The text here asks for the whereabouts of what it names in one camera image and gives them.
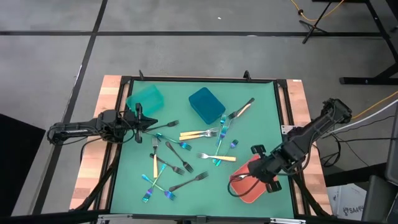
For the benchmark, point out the grey equipment panel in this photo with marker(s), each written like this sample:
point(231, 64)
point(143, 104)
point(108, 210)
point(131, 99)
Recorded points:
point(392, 146)

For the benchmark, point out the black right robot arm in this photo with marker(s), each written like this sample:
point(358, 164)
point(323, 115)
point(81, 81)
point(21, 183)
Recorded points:
point(311, 130)

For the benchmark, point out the black tripod stand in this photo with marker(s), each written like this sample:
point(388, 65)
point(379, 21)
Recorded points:
point(317, 21)

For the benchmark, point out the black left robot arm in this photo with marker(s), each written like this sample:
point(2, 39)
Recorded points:
point(77, 128)

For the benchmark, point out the dark grey cabinet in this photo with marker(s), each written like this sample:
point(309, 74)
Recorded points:
point(379, 199)

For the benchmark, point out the black table frame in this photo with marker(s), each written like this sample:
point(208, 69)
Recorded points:
point(202, 78)

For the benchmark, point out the white printed cardboard box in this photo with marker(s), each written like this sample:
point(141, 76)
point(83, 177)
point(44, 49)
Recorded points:
point(345, 202)

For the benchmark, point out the black panel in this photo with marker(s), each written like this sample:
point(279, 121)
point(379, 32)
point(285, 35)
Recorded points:
point(18, 161)

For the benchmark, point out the black metal fork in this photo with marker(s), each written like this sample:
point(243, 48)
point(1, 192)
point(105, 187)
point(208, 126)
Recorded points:
point(164, 126)
point(177, 154)
point(166, 163)
point(186, 183)
point(231, 115)

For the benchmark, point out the black desk frame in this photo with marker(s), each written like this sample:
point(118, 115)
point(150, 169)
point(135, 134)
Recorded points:
point(357, 81)

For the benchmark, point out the white mounting plate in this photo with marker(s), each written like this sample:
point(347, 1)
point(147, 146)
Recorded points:
point(284, 129)

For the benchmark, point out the orange plastic bin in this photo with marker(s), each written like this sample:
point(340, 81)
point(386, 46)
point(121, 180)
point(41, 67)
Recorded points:
point(241, 187)

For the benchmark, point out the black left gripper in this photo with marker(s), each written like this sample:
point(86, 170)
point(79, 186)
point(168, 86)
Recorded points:
point(138, 124)

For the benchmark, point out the translucent teal plastic bin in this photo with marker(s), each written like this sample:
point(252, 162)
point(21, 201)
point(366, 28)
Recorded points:
point(150, 98)

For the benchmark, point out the black rig beam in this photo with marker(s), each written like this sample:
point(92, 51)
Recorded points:
point(46, 218)

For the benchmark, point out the blue plastic bin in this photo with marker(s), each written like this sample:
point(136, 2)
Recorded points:
point(205, 105)

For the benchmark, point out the black frame clamp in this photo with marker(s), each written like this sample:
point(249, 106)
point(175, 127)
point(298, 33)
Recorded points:
point(247, 75)
point(141, 75)

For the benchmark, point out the green table mat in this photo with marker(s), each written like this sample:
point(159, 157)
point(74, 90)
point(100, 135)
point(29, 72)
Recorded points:
point(202, 199)

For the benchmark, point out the iridescent fork pair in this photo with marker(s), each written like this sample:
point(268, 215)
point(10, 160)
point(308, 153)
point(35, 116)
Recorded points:
point(170, 195)

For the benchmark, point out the silver metal spoon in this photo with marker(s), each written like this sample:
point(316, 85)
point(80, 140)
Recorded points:
point(234, 143)

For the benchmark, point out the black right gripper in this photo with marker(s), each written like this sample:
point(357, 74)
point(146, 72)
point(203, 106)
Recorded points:
point(264, 168)

